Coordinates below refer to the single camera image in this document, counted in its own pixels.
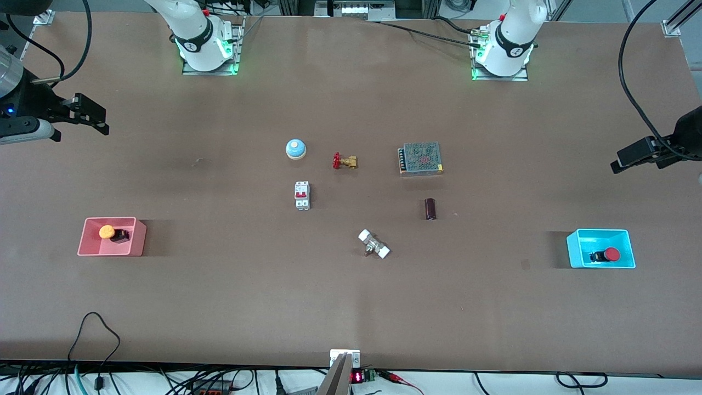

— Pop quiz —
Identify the red push button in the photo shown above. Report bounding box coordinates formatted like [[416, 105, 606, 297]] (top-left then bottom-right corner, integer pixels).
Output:
[[588, 247, 621, 264]]

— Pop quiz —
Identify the yellow push button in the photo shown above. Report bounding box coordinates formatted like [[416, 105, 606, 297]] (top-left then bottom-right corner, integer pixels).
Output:
[[99, 224, 131, 244]]

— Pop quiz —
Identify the cyan plastic box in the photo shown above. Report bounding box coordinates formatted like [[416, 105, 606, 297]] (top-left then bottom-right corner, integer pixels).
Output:
[[566, 229, 637, 269]]

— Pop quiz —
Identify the pink plastic box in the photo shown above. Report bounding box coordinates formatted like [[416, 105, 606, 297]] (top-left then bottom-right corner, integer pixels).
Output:
[[77, 217, 148, 257]]

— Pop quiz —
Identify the metal mesh power supply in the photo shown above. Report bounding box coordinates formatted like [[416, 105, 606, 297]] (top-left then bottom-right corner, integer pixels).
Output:
[[398, 142, 444, 177]]

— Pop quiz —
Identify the metal fitting with white caps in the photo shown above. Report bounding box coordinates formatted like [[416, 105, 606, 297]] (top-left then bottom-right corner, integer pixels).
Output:
[[358, 229, 391, 259]]

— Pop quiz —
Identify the orange power strip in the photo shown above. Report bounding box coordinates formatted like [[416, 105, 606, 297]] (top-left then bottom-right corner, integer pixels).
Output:
[[186, 383, 237, 395]]

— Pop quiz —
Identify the red clip lead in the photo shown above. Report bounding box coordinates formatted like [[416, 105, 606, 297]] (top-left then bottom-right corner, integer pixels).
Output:
[[381, 371, 426, 395]]

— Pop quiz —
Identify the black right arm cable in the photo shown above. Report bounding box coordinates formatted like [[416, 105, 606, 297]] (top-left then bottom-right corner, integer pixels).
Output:
[[3, 0, 93, 86]]

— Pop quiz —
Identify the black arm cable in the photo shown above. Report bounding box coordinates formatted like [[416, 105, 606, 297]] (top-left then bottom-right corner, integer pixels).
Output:
[[618, 0, 702, 162], [3, 0, 93, 86]]

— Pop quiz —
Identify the aluminium frame profile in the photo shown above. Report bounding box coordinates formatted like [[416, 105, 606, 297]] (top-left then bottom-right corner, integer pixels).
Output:
[[661, 0, 702, 37], [16, 0, 55, 25]]

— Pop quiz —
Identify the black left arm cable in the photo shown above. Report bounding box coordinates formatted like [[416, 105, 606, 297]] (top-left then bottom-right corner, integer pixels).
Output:
[[618, 0, 702, 162]]

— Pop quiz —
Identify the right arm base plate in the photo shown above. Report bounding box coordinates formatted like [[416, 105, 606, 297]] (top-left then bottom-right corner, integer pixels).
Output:
[[181, 22, 242, 76]]

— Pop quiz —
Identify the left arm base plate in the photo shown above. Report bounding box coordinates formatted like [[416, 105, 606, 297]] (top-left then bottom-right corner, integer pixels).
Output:
[[471, 27, 530, 82]]

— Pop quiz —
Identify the black looped cable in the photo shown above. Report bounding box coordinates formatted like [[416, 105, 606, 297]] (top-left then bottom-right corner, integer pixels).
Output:
[[67, 312, 121, 391]]

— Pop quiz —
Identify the black coiled cable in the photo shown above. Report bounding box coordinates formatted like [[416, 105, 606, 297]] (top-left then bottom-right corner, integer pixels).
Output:
[[555, 372, 608, 389]]

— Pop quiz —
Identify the black cable on table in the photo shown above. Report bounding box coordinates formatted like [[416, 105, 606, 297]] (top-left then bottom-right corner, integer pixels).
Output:
[[378, 21, 483, 47]]

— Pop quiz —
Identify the grey metal frame bracket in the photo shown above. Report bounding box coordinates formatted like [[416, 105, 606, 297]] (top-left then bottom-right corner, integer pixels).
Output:
[[315, 0, 397, 21]]

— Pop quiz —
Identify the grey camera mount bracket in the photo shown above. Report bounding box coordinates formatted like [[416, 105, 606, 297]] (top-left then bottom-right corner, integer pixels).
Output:
[[317, 349, 361, 395]]

